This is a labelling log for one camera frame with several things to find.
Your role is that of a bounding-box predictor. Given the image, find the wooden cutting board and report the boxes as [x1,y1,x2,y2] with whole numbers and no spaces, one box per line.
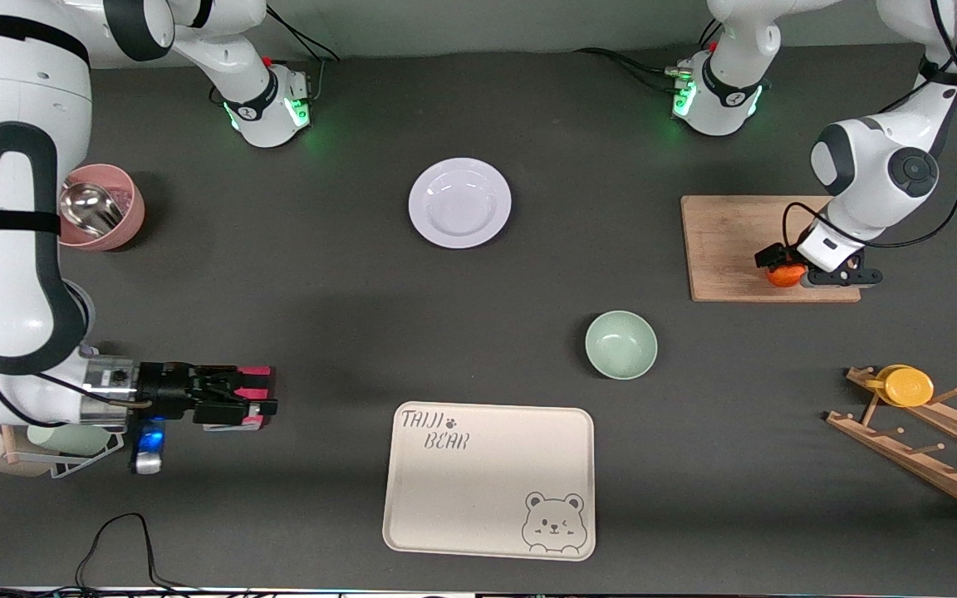
[680,195,862,303]

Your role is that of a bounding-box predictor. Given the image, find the black loose table cable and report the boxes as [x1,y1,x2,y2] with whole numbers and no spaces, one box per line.
[0,513,222,596]

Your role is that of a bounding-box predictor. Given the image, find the black left base cables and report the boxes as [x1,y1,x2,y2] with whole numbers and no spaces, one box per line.
[574,21,724,94]

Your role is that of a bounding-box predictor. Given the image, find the yellow cup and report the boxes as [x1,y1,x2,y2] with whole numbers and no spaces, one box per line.
[865,364,935,408]

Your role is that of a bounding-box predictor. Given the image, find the metal scoop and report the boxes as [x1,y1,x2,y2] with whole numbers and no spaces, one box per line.
[59,183,125,239]

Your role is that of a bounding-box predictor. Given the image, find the white round plate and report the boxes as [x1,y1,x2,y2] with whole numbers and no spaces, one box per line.
[408,158,513,249]

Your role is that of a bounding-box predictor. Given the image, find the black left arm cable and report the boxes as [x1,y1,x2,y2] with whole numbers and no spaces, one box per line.
[781,0,957,250]

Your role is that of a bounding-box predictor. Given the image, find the black base cables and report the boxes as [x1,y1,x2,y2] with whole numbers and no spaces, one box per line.
[263,8,342,64]
[574,21,724,94]

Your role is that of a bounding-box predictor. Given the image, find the beige bear print tray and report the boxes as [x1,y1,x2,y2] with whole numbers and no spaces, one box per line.
[382,402,596,561]

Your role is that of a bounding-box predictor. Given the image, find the pale green bowl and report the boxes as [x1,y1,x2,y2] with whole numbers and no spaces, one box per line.
[585,311,659,381]

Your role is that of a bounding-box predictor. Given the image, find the wooden peg drying rack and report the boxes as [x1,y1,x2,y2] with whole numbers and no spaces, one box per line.
[826,365,957,522]

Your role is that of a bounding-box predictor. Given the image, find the pink folded cloth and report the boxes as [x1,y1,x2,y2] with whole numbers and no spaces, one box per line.
[200,365,277,432]

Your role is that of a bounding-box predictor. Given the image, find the green cup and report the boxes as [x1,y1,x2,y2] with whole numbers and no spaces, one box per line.
[27,424,114,456]

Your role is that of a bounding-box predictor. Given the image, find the black right base cables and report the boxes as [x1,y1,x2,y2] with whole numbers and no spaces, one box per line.
[263,8,342,64]

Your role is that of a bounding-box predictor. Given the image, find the white wire cup rack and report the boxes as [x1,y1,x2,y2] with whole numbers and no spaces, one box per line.
[1,424,125,480]

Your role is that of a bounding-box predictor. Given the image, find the pink bowl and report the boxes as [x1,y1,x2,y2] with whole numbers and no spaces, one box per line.
[57,164,146,252]

